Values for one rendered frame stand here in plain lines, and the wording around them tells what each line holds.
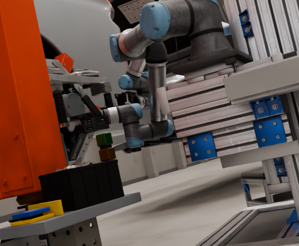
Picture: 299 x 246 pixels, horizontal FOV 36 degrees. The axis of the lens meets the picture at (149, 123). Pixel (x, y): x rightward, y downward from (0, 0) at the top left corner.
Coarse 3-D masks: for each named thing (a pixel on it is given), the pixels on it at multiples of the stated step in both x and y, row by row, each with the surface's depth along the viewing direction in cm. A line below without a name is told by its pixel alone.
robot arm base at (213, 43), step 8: (200, 32) 152; (208, 32) 152; (216, 32) 152; (192, 40) 155; (200, 40) 152; (208, 40) 151; (216, 40) 151; (224, 40) 152; (192, 48) 155; (200, 48) 151; (208, 48) 150; (216, 48) 150; (224, 48) 150; (232, 48) 153; (192, 56) 156; (200, 56) 151; (208, 56) 149
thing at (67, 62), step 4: (56, 56) 238; (60, 56) 235; (64, 56) 233; (68, 56) 236; (60, 60) 233; (64, 60) 232; (68, 60) 235; (72, 60) 238; (64, 64) 231; (68, 64) 234; (72, 64) 237; (68, 68) 234
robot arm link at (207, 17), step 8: (184, 0) 152; (192, 0) 153; (200, 0) 152; (208, 0) 153; (192, 8) 151; (200, 8) 151; (208, 8) 152; (216, 8) 154; (192, 16) 150; (200, 16) 151; (208, 16) 152; (216, 16) 153; (192, 24) 151; (200, 24) 152; (208, 24) 152; (216, 24) 153; (192, 32) 154
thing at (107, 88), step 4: (96, 84) 221; (100, 84) 220; (104, 84) 218; (108, 84) 221; (92, 88) 222; (96, 88) 221; (100, 88) 220; (104, 88) 219; (108, 88) 220; (92, 92) 222; (96, 92) 221; (100, 92) 220; (104, 92) 219
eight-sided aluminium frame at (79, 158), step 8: (48, 64) 222; (56, 64) 226; (72, 88) 235; (80, 88) 237; (80, 96) 237; (88, 112) 239; (80, 128) 238; (80, 136) 236; (88, 136) 235; (80, 144) 234; (88, 144) 233; (72, 152) 230; (80, 152) 227; (72, 160) 225; (80, 160) 225
